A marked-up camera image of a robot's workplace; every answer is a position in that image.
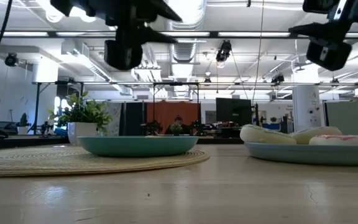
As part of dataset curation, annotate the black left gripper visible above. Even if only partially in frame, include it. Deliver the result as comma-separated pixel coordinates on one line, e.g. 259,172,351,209
50,0,183,44

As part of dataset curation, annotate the small green desk plant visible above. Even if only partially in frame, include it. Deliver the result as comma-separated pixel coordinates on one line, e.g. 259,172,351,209
170,123,185,136

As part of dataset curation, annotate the black overhead camera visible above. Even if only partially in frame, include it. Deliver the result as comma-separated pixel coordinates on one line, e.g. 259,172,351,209
271,73,285,85
215,39,232,63
4,52,20,68

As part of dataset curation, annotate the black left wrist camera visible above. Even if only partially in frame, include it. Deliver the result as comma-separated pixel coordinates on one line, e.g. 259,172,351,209
104,39,144,71

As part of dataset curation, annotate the plain white donut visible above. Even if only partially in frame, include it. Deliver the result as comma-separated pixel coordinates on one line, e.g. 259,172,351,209
290,125,343,145

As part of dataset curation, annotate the pink iced donut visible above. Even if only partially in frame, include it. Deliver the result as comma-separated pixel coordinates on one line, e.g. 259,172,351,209
308,134,358,146

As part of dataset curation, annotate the black bench top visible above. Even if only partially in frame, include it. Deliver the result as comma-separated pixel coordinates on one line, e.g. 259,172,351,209
0,136,80,151

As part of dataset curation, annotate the black partition panel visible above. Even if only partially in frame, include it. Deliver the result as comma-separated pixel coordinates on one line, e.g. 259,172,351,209
119,101,147,136

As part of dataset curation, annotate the black monitor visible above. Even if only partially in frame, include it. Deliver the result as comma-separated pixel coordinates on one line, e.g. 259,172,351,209
215,97,253,127

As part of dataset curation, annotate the round woven straw placemat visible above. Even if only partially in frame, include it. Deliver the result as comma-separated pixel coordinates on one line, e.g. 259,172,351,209
0,146,211,178

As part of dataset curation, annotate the orange partition panel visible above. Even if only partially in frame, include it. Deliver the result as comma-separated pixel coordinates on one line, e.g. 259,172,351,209
146,101,201,134

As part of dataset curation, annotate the blue iced donut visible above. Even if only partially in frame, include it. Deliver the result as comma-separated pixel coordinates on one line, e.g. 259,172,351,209
239,124,297,145

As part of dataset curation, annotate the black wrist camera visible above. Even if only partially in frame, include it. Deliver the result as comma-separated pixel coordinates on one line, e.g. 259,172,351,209
104,39,144,71
306,40,353,72

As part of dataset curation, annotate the thin hanging cable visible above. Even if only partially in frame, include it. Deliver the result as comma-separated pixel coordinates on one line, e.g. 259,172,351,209
252,0,265,105

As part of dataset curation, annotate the person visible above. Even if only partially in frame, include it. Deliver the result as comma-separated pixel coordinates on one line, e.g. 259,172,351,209
165,115,192,136

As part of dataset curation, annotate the silver ventilation duct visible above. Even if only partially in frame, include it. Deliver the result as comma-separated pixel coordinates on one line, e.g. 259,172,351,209
163,0,208,65

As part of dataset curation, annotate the black horizontal frame bar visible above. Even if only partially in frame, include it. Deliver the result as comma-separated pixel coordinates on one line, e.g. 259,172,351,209
32,81,358,87

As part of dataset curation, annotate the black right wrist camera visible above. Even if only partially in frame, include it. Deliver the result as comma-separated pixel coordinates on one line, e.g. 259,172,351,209
306,40,353,72

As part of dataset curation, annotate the teal bowl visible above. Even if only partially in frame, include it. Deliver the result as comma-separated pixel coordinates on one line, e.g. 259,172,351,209
77,135,200,157

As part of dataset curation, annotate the small dark potted plant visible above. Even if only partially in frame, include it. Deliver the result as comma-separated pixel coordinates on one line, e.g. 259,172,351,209
16,112,30,136

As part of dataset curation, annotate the blue box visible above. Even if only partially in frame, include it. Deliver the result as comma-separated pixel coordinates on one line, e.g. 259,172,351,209
262,123,281,132

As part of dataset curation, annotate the black frame post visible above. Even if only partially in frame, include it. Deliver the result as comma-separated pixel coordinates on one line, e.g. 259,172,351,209
34,82,42,134

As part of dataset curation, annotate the overhead frame light bar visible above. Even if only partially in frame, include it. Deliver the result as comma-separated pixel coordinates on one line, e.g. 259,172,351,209
0,30,358,39

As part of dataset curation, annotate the blue-grey plate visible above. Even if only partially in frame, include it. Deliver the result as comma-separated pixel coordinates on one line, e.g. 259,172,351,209
244,141,358,166

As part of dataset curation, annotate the green plant in white pot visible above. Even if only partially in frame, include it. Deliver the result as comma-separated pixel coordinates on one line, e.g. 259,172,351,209
47,90,113,146

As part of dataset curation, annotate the grey partition panel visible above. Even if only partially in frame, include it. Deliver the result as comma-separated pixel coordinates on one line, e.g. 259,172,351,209
324,101,358,136

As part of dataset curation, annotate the white round column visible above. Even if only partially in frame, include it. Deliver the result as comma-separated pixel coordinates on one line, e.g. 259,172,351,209
292,85,323,133

